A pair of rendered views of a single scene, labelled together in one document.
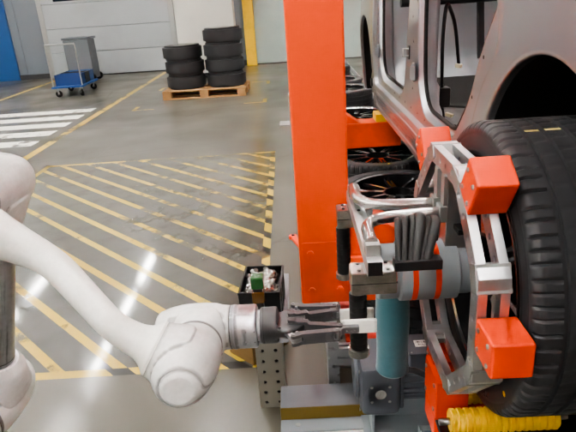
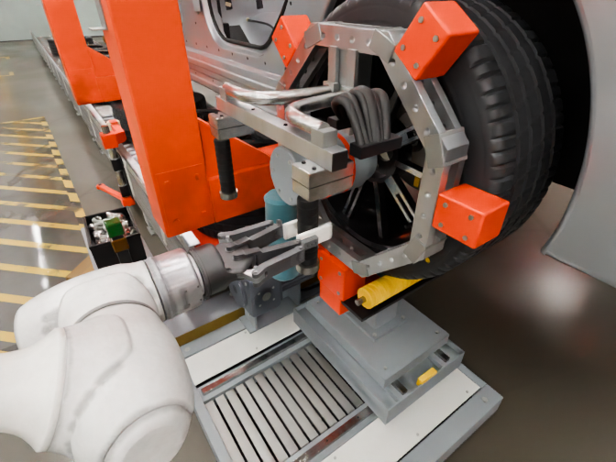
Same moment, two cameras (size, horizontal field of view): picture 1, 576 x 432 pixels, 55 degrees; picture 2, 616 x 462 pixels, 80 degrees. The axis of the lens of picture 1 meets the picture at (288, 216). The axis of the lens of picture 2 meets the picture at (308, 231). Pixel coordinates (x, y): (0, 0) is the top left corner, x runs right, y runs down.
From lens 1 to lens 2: 0.64 m
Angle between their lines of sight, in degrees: 35
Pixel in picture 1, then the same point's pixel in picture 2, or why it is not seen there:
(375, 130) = not seen: hidden behind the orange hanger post
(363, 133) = not seen: hidden behind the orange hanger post
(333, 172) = (176, 87)
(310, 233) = (163, 161)
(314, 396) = (192, 318)
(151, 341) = (43, 385)
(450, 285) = (361, 174)
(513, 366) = (491, 229)
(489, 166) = (447, 12)
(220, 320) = (143, 287)
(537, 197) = (481, 49)
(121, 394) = not seen: outside the picture
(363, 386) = (251, 294)
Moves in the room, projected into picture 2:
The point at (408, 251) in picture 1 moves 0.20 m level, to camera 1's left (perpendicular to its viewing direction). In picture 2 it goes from (368, 132) to (255, 163)
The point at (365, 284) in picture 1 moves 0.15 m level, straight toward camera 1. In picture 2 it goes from (324, 183) to (384, 230)
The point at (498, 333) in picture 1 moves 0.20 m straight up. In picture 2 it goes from (472, 201) to (509, 71)
